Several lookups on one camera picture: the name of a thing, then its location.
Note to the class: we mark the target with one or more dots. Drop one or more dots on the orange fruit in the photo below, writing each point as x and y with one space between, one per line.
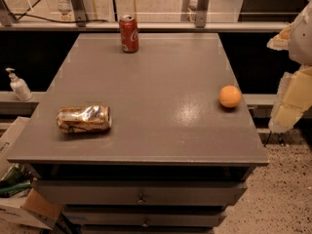
230 96

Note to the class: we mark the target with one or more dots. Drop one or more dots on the metal railing frame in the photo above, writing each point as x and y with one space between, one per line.
221 16

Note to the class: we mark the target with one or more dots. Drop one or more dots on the white pump bottle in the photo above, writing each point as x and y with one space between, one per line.
19 86

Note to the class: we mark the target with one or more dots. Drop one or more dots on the crushed gold can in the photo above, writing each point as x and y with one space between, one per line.
84 119

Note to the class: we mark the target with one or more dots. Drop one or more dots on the red coke can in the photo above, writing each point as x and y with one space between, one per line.
129 33

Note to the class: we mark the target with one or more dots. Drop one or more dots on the cardboard box with items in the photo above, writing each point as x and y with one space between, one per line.
26 206

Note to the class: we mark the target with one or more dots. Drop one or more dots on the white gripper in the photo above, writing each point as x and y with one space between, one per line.
302 38

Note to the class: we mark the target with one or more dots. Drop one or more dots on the grey drawer cabinet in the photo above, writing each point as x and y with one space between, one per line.
173 160

